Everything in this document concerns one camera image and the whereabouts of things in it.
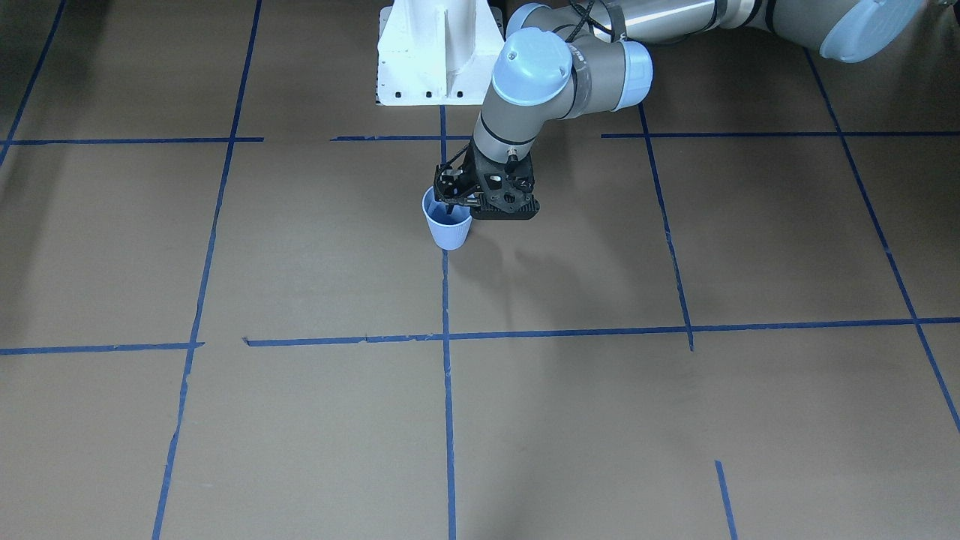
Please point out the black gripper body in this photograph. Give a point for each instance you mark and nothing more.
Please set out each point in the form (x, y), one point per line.
(466, 177)

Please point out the blue cup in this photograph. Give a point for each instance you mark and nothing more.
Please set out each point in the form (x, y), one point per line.
(449, 230)

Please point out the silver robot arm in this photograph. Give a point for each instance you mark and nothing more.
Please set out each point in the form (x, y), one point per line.
(593, 57)

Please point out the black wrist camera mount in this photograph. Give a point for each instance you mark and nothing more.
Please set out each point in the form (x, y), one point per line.
(506, 189)

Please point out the white pedestal column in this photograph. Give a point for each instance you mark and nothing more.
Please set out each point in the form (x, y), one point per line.
(433, 53)

